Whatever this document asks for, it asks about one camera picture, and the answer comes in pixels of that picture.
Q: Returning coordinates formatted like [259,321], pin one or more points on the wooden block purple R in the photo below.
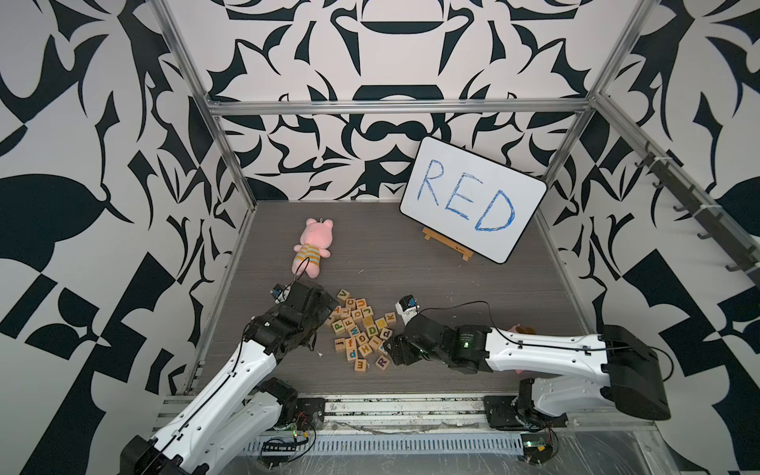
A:
[382,362]

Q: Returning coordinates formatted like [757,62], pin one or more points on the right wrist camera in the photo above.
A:
[407,308]

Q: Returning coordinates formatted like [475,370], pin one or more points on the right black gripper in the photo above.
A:
[397,344]

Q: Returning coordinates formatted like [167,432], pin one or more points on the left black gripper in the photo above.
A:
[325,310]

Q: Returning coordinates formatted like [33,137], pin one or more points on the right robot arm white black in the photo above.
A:
[567,373]

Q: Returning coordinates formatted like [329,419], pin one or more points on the aluminium front rail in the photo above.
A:
[421,413]

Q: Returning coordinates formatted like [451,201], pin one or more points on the small wooden easel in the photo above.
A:
[431,234]

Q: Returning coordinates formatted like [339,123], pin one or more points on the wooden block brown E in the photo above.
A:
[360,365]

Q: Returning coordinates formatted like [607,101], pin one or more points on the wooden block green P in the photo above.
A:
[338,328]

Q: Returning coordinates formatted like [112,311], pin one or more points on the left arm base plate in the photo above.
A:
[303,413]

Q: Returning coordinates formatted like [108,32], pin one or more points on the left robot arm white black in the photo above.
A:
[242,401]

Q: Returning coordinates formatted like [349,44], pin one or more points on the pink plush pig toy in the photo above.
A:
[314,246]

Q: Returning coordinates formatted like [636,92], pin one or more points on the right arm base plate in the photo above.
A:
[508,413]

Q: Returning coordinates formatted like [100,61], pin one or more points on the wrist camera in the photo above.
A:
[278,292]
[407,308]

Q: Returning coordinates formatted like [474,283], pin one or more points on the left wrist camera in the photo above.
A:
[278,292]

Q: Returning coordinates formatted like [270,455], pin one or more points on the whiteboard with RED text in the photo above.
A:
[476,202]

